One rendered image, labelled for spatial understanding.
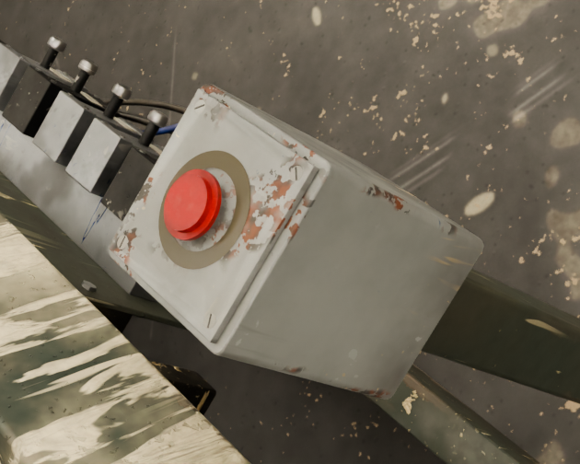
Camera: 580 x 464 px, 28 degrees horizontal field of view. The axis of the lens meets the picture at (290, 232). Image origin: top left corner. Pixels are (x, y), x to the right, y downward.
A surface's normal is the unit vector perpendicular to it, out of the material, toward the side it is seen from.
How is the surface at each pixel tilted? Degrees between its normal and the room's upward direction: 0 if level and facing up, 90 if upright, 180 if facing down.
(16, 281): 57
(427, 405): 0
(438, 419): 0
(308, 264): 90
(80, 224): 0
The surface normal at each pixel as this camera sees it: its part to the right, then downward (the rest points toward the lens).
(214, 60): -0.61, -0.25
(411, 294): 0.61, 0.45
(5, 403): 0.08, -0.85
